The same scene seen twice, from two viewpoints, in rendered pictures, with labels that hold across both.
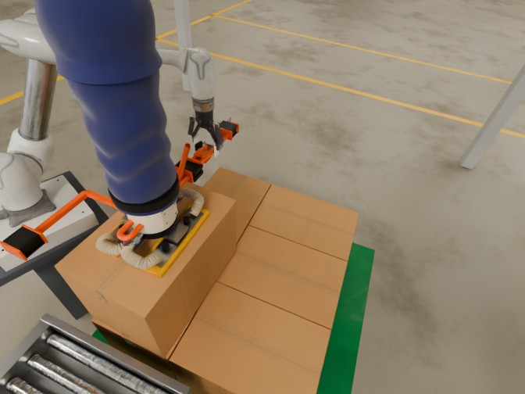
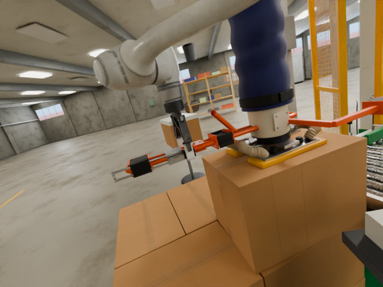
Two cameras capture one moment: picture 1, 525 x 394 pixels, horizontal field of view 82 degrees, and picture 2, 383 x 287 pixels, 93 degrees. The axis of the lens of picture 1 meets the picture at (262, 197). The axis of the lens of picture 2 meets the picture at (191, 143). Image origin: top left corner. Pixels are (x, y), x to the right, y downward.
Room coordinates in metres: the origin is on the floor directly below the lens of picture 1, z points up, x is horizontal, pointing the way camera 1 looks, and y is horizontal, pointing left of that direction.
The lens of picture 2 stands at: (1.50, 0.88, 1.29)
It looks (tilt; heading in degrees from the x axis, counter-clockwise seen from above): 15 degrees down; 236
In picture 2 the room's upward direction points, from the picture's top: 14 degrees counter-clockwise
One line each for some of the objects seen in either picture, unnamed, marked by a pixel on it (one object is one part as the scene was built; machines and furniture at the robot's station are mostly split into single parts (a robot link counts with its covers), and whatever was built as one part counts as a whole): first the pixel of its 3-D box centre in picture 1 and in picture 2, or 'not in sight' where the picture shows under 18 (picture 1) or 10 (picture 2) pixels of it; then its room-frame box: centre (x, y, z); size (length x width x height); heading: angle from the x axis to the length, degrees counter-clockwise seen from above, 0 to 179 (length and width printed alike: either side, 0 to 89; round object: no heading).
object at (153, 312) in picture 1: (164, 257); (277, 185); (0.74, 0.41, 0.74); 0.60 x 0.40 x 0.40; 158
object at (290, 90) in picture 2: (144, 184); (265, 97); (0.73, 0.41, 1.19); 0.23 x 0.23 x 0.04
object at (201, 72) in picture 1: (201, 74); (159, 62); (1.14, 0.28, 1.41); 0.13 x 0.11 x 0.16; 13
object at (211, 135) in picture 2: (188, 170); (220, 138); (0.97, 0.32, 1.07); 0.10 x 0.08 x 0.06; 71
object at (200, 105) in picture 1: (203, 102); (170, 93); (1.13, 0.28, 1.30); 0.09 x 0.09 x 0.06
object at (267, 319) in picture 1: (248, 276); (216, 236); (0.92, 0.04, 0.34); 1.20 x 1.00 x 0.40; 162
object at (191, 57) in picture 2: not in sight; (190, 53); (-3.98, -5.72, 2.92); 0.54 x 0.52 x 0.66; 49
